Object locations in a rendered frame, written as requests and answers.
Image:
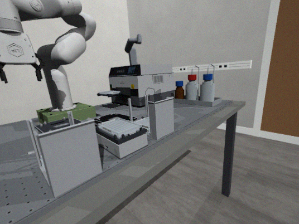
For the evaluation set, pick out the white plastic bottle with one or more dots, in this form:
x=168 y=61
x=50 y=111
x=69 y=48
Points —
x=192 y=92

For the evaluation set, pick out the brown glass bottle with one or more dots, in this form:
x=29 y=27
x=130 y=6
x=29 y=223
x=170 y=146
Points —
x=179 y=94

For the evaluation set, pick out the blue bottle cap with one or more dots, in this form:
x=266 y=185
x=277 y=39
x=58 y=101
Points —
x=207 y=76
x=179 y=83

